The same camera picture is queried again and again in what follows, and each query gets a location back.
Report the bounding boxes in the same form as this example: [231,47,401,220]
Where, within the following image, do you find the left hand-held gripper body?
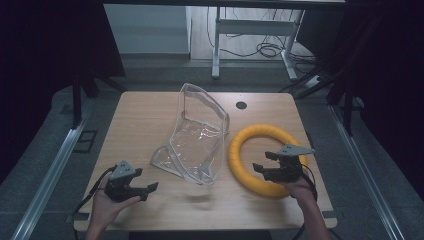
[104,159,139,203]

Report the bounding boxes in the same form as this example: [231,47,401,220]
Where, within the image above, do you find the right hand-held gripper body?
[273,143,316,184]

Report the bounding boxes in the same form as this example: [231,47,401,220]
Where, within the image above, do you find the yellow foam ring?
[227,124,310,199]

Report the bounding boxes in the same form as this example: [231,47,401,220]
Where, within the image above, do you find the clear plastic bag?
[149,82,231,187]

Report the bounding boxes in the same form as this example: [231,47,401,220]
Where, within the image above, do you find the person's right hand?
[283,173,318,205]

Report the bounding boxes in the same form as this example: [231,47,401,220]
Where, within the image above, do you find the person's left hand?
[89,173,142,232]

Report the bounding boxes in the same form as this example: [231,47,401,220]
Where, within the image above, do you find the black floor socket plate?
[72,129,99,155]

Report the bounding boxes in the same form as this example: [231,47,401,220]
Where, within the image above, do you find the black metal stand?
[279,61,356,137]
[70,68,128,130]

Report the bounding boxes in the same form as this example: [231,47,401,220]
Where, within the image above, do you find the white power strip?
[304,74,325,89]

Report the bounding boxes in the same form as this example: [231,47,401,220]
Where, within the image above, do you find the dark curtain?
[295,0,424,202]
[0,0,127,186]

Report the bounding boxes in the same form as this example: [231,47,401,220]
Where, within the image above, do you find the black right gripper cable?
[291,163,319,240]

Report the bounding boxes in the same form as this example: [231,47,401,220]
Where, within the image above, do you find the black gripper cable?
[291,163,319,240]
[72,165,117,240]

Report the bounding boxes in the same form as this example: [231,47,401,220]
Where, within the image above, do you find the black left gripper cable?
[72,165,117,240]

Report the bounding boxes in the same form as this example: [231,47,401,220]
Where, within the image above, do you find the aluminium floor rail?
[10,98,95,240]
[327,96,407,240]

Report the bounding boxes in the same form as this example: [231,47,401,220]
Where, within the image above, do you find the black floor cables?
[205,6,317,66]

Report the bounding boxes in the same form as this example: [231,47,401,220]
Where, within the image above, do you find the white metal desk frame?
[211,5,306,81]

